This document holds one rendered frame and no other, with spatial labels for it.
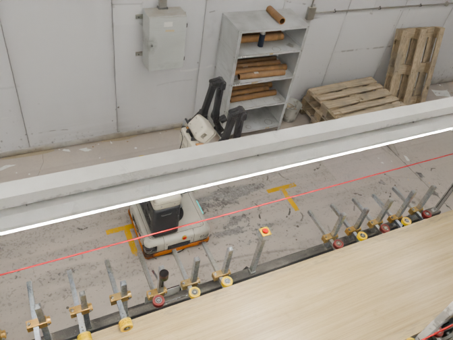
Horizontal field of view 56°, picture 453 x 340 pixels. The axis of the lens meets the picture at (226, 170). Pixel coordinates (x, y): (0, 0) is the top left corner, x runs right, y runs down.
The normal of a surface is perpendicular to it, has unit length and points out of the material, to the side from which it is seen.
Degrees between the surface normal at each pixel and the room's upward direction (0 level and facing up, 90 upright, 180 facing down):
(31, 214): 61
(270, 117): 0
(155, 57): 90
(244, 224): 0
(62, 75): 90
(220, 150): 0
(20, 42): 90
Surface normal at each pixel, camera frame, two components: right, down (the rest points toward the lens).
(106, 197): 0.44, 0.24
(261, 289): 0.15, -0.71
